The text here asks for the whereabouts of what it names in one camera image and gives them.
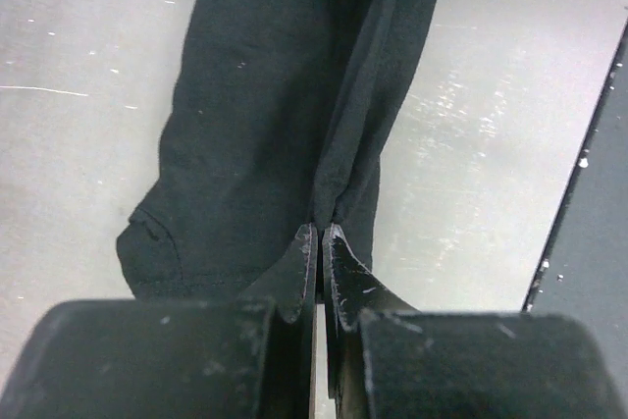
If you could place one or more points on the black underwear beige waistband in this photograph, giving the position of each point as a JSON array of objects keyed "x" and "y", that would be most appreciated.
[{"x": 280, "y": 115}]

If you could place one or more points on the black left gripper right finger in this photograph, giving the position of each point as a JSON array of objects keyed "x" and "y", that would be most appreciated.
[{"x": 387, "y": 359}]

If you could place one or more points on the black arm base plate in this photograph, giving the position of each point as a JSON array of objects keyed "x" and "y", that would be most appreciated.
[{"x": 585, "y": 257}]

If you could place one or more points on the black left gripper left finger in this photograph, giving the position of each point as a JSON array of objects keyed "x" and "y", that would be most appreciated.
[{"x": 251, "y": 357}]

